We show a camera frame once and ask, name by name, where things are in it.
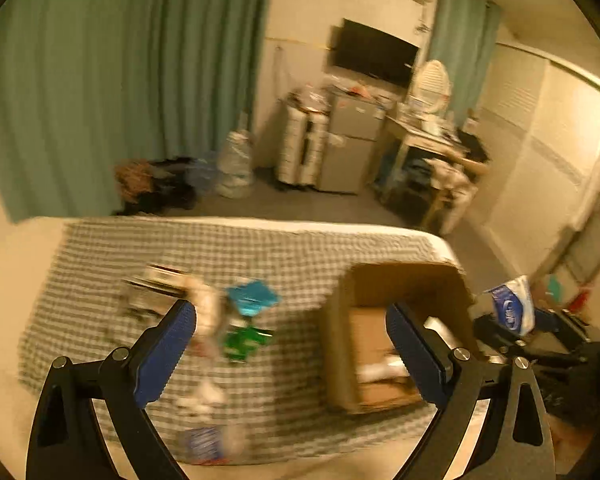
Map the grey mini fridge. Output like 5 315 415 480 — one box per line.
316 90 385 194

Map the brown cardboard box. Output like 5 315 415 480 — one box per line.
320 262 479 415

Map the blue foil packet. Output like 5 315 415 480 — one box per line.
226 280 279 318

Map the white oval mirror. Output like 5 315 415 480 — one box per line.
408 60 452 117

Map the green curtain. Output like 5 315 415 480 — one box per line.
0 0 268 221
427 0 502 126

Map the black wall television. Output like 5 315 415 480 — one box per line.
330 20 419 89

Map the beige small carton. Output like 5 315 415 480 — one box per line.
122 264 188 315

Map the brown patterned bag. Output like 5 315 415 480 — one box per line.
114 159 154 204

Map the white dressing table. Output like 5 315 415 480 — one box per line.
368 117 490 236

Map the green snack bag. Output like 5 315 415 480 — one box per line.
223 325 274 362

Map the checkered green white cloth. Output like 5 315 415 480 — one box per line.
18 218 464 464

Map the white suitcase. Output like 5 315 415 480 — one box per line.
276 105 328 186

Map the crumpled white cloth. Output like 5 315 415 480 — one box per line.
187 275 226 360

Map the blue white tissue pack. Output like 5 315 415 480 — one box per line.
486 275 535 336

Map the large clear water bottle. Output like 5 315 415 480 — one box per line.
215 130 254 198

